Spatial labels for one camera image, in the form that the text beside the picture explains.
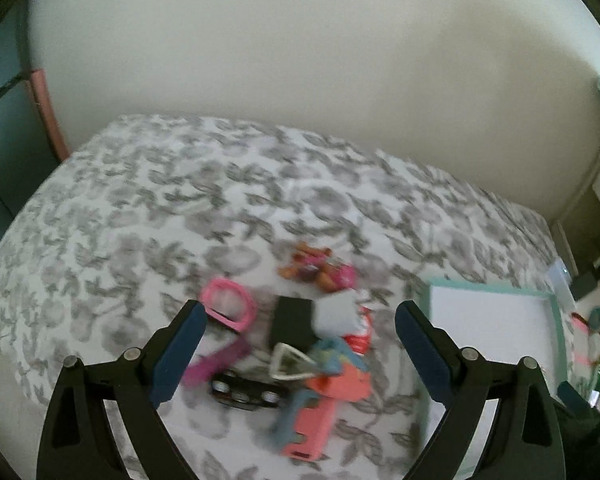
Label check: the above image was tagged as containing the light blue plastic toy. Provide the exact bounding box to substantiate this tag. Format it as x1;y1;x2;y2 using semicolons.
310;337;366;376

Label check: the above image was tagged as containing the coral pink toy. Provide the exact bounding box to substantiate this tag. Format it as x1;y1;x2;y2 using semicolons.
280;360;371;461

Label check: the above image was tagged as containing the pink bed post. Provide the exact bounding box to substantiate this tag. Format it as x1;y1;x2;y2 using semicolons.
27;67;71;161

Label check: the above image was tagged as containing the small black box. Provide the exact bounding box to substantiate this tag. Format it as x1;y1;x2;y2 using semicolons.
270;296;315;352

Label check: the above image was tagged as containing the grey blue plastic piece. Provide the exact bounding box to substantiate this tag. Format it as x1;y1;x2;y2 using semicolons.
269;389;317;453

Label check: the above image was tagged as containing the grey floral bed blanket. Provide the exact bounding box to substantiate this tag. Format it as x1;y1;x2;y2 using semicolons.
0;112;556;480

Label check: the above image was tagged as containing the pink wrist watch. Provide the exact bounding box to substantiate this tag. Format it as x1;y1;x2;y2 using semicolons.
200;278;257;333

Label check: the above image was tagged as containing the dark wardrobe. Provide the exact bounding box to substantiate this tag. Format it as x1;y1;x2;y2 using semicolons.
0;10;61;241

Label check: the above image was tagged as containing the small brown-haired doll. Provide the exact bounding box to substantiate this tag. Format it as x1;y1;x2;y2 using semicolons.
278;241;326;281

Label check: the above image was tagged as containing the white triangle frame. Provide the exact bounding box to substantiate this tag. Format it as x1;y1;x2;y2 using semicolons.
269;342;313;381

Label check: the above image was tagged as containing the white tray with teal rim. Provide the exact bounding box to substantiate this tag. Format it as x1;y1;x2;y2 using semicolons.
417;277;566;480

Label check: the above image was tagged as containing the black box on floor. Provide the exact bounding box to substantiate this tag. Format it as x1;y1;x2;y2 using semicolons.
572;272;600;297

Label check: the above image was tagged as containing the red and white small toy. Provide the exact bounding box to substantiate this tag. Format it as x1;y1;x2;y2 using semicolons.
347;307;373;357

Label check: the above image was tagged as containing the black toy car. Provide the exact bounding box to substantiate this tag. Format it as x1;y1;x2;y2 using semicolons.
210;370;286;411

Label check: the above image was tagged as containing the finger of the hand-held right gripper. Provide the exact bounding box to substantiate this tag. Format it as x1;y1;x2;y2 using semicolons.
557;381;598;413

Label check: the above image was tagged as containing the magenta plastic strap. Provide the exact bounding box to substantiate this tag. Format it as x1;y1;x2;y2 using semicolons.
182;337;251;386

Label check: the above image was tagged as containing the small pink doll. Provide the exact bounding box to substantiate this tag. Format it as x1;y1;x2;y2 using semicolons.
315;260;357;292

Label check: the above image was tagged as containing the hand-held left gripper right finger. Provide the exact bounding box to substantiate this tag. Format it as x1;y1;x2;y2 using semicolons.
395;300;567;480

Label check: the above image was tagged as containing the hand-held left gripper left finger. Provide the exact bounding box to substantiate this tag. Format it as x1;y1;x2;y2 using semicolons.
36;300;208;480

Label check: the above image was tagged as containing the white plastic device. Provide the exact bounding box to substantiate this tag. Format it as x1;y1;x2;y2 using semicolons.
550;257;574;282

